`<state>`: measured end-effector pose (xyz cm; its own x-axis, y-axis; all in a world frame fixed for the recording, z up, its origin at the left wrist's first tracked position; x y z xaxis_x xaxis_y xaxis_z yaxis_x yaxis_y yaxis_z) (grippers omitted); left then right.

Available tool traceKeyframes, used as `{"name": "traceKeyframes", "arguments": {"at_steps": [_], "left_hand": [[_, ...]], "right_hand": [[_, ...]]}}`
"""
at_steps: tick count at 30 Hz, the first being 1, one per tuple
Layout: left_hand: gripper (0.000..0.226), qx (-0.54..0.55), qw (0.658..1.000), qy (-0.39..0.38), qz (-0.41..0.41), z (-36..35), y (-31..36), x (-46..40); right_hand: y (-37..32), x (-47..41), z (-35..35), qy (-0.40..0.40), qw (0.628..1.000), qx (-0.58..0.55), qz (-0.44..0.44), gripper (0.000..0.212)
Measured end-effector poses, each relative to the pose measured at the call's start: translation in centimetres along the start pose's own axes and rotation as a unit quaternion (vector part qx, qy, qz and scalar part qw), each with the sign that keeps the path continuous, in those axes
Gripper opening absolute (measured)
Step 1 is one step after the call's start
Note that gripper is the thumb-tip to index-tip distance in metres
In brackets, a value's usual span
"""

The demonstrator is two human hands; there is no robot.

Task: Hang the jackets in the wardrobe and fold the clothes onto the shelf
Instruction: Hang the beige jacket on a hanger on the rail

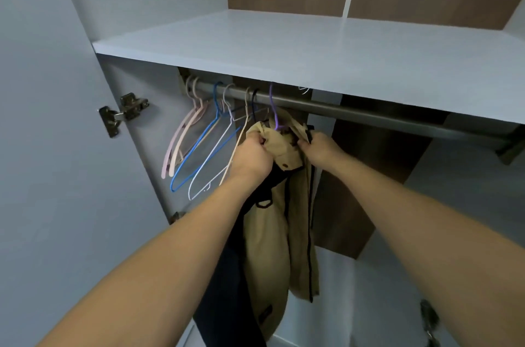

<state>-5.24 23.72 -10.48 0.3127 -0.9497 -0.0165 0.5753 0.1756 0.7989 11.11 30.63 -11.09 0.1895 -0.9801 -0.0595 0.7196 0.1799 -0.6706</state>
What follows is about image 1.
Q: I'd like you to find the person's left hand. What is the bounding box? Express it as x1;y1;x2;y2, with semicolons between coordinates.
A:
223;131;276;193

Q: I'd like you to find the metal hanging rod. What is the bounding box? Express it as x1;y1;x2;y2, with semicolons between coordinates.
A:
187;76;518;147

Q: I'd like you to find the brass rod bracket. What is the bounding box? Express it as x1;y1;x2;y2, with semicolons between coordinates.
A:
179;70;202;101
496;129;525;165

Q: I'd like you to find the white wardrobe door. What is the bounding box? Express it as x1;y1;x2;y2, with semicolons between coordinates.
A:
0;0;198;347

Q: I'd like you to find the person's right forearm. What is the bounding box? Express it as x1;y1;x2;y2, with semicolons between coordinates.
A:
330;154;525;347

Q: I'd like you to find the person's right hand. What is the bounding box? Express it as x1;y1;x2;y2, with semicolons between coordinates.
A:
295;131;349;175

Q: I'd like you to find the person's left forearm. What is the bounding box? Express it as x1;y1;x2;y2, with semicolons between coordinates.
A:
39;172;251;347

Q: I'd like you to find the purple wire hanger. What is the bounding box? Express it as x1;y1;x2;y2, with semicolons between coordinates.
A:
267;82;284;132

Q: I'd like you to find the row of coloured wire hangers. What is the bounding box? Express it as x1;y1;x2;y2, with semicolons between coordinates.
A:
161;76;262;201

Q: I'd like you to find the khaki and black jacket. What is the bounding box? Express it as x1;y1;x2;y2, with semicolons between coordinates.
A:
192;117;323;347

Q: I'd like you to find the white wardrobe shelf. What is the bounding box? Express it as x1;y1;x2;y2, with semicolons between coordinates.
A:
92;8;525;126

